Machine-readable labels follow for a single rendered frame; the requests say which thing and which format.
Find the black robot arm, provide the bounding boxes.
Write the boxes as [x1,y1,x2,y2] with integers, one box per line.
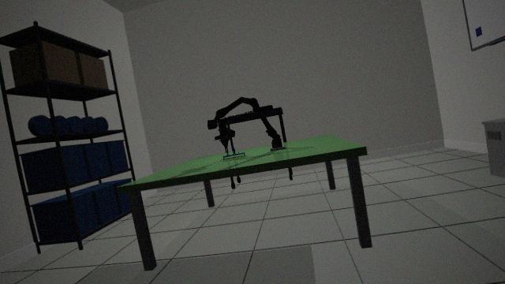
[208,97,282,148]

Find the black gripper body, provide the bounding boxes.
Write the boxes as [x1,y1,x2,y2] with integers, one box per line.
[215,127,235,140]

